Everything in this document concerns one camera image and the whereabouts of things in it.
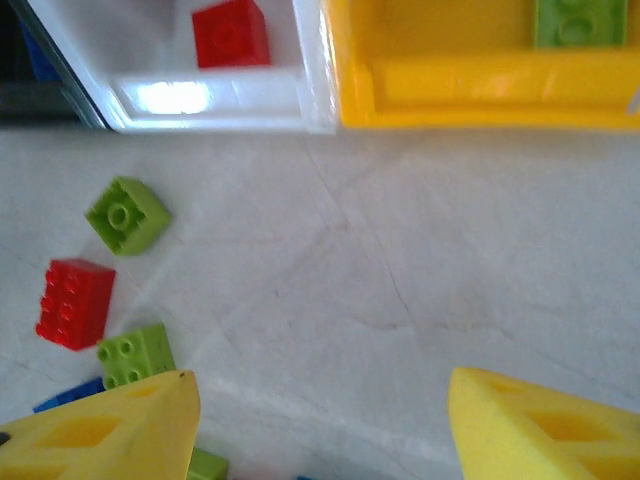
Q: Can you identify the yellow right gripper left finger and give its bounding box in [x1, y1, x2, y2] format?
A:
[0, 368, 202, 480]

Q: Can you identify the green small lego brick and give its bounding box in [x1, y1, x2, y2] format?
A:
[186, 446, 231, 480]

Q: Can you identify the green long lego brick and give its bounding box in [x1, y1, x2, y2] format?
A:
[531, 0, 630, 50]
[95, 322, 178, 392]

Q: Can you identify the green square lego brick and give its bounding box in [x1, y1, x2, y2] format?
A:
[83, 175, 173, 258]

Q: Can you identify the yellow plastic storage bin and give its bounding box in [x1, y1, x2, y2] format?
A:
[322, 0, 640, 132]

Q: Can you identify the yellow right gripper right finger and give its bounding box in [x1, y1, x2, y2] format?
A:
[446, 366, 640, 480]

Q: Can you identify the red long lego brick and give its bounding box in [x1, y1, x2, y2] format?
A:
[34, 257, 118, 352]

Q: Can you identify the blue small lego brick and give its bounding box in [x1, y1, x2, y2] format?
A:
[19, 19, 64, 84]
[31, 377, 107, 415]

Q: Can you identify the white plastic storage bin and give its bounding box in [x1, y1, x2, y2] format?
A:
[27, 0, 339, 136]

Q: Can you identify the red small lego brick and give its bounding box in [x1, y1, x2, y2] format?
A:
[191, 0, 273, 70]

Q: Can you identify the black plastic storage bin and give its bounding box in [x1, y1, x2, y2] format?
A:
[0, 0, 109, 131]

